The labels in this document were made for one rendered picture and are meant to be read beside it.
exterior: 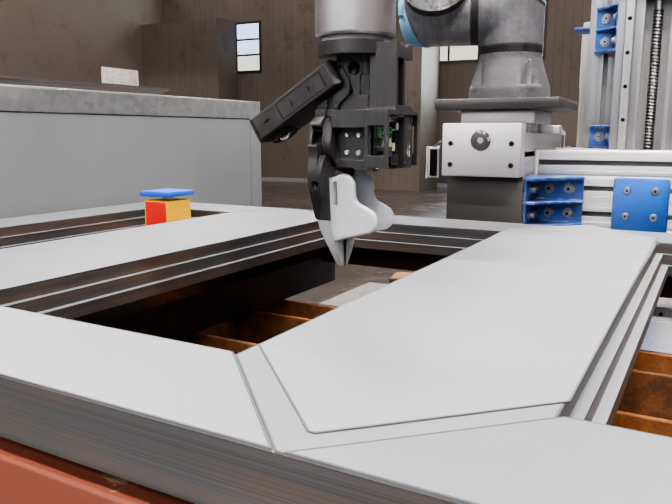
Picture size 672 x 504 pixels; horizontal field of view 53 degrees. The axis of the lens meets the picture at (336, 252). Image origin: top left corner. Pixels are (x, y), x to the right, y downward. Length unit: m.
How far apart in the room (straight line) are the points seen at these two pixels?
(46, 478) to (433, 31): 1.11
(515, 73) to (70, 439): 1.08
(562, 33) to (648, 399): 11.56
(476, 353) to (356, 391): 0.09
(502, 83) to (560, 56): 10.93
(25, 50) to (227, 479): 13.13
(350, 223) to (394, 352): 0.26
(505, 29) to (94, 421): 1.10
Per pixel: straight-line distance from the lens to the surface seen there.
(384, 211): 0.66
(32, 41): 13.50
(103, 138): 1.28
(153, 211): 1.09
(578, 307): 0.52
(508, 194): 1.20
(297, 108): 0.66
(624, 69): 1.38
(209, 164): 1.49
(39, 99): 1.20
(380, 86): 0.62
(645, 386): 0.80
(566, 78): 12.17
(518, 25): 1.32
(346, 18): 0.62
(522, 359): 0.40
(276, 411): 0.32
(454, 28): 1.34
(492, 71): 1.31
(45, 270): 0.68
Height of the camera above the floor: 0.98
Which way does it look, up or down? 10 degrees down
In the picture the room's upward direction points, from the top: straight up
